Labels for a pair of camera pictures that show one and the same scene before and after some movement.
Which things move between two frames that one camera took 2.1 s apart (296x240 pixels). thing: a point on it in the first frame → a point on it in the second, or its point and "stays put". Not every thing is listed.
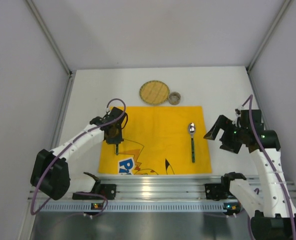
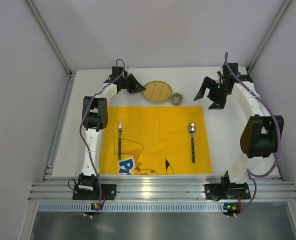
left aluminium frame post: [31, 4] stays put
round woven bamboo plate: [154, 92] stays put
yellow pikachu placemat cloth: [159, 140] stays put
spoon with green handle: [192, 128] stays put
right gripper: [227, 135] → [215, 91]
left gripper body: [115, 140] → [129, 83]
